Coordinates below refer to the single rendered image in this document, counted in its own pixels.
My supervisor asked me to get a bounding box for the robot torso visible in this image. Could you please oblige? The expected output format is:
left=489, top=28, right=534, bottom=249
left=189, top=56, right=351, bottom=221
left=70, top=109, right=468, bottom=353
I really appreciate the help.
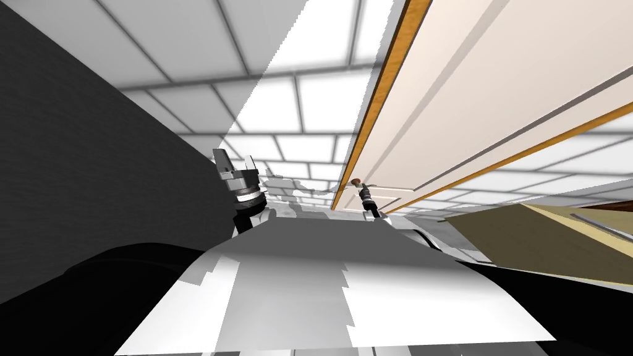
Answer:
left=114, top=210, right=558, bottom=356

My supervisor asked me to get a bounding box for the cream panelled door leaf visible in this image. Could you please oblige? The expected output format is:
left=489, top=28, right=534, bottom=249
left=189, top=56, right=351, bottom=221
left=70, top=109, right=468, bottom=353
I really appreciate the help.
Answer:
left=340, top=0, right=633, bottom=214

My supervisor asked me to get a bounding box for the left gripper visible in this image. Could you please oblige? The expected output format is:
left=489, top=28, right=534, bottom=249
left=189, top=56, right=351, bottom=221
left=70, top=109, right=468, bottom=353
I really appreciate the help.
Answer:
left=212, top=148, right=261, bottom=192

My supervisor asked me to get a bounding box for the tan wooden cupboard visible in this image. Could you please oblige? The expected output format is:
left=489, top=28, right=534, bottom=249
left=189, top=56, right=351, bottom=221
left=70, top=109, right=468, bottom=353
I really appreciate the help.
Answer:
left=444, top=200, right=633, bottom=289

